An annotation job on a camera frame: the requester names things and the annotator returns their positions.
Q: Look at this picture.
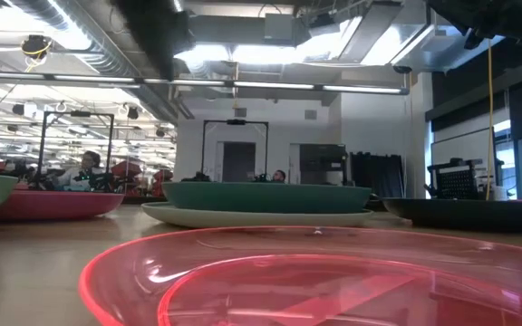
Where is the teal plastic plate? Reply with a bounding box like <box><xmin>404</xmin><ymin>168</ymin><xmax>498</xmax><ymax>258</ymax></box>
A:
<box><xmin>160</xmin><ymin>180</ymin><xmax>373</xmax><ymax>215</ymax></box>

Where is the cream plastic plate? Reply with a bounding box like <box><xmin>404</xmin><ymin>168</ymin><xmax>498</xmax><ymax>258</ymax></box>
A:
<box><xmin>140</xmin><ymin>201</ymin><xmax>375</xmax><ymax>229</ymax></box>

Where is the translucent red plastic plate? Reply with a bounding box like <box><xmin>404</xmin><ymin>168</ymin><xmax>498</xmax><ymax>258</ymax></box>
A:
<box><xmin>78</xmin><ymin>225</ymin><xmax>522</xmax><ymax>326</ymax></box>

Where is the magenta plastic plate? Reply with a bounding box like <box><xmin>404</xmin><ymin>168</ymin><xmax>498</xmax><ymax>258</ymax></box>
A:
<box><xmin>0</xmin><ymin>188</ymin><xmax>125</xmax><ymax>223</ymax></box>

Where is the black plastic plate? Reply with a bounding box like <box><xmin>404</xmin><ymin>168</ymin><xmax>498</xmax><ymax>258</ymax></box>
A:
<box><xmin>381</xmin><ymin>197</ymin><xmax>522</xmax><ymax>230</ymax></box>

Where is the dark grey door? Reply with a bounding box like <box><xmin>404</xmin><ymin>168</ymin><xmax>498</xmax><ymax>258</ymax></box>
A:
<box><xmin>221</xmin><ymin>141</ymin><xmax>257</xmax><ymax>183</ymax></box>

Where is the long ceiling light bar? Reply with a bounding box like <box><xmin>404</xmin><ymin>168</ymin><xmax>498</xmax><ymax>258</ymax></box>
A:
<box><xmin>0</xmin><ymin>71</ymin><xmax>411</xmax><ymax>96</ymax></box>

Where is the small red bin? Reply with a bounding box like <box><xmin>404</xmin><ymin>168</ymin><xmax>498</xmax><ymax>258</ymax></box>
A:
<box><xmin>151</xmin><ymin>168</ymin><xmax>175</xmax><ymax>197</ymax></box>

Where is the black curtain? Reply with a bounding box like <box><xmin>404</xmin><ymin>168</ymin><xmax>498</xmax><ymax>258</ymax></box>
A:
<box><xmin>350</xmin><ymin>152</ymin><xmax>406</xmax><ymax>199</ymax></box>

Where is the large red bin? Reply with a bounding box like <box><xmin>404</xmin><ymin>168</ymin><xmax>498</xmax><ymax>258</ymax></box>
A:
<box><xmin>110</xmin><ymin>160</ymin><xmax>144</xmax><ymax>197</ymax></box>

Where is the person seated at desk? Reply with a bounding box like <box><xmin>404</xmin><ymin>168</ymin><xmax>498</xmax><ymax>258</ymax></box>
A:
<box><xmin>55</xmin><ymin>150</ymin><xmax>107</xmax><ymax>192</ymax></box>

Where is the black perforated cart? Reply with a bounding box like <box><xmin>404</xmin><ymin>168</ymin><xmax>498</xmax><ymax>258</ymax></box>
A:
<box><xmin>425</xmin><ymin>157</ymin><xmax>485</xmax><ymax>201</ymax></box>

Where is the small black rig frame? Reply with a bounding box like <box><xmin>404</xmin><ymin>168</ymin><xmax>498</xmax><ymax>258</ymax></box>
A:
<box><xmin>200</xmin><ymin>119</ymin><xmax>270</xmax><ymax>183</ymax></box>

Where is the dark wall cabinet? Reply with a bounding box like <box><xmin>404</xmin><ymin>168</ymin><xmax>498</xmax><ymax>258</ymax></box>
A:
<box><xmin>298</xmin><ymin>143</ymin><xmax>349</xmax><ymax>186</ymax></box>

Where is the large black rig frame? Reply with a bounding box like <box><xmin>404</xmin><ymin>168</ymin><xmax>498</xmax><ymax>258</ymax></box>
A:
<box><xmin>37</xmin><ymin>110</ymin><xmax>115</xmax><ymax>185</ymax></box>

